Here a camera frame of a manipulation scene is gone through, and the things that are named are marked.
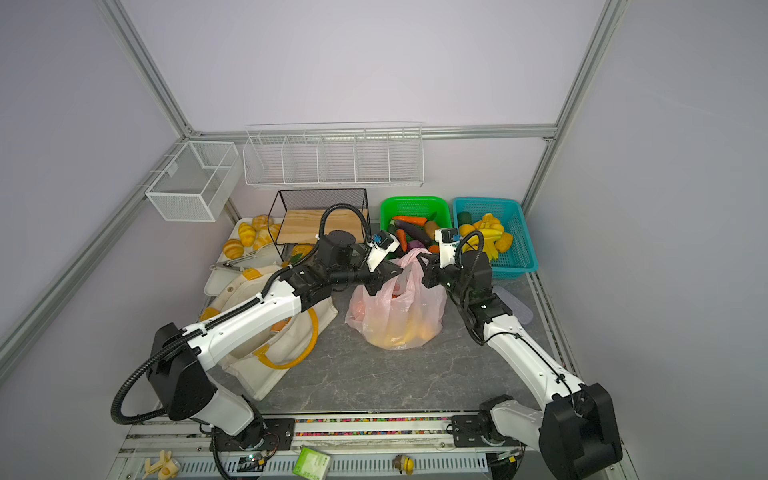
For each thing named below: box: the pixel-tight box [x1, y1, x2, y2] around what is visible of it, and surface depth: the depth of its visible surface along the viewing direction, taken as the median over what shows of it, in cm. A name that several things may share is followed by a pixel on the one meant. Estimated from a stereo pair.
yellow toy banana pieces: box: [142, 450, 180, 480], surface depth 70 cm
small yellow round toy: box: [394, 454, 415, 476], surface depth 69 cm
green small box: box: [292, 447, 331, 480], surface depth 70 cm
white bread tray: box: [204, 217, 283, 296], surface depth 111 cm
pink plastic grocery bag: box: [345, 248, 447, 350], surface depth 82 cm
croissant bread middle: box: [238, 222, 257, 247], surface depth 117 cm
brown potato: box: [424, 220, 440, 240], surface depth 117 cm
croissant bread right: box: [252, 214, 281, 251], surface depth 118 cm
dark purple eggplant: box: [394, 219, 432, 247], surface depth 115 cm
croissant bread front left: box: [223, 238, 245, 260], surface depth 111 cm
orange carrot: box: [392, 216, 428, 227], surface depth 118 cm
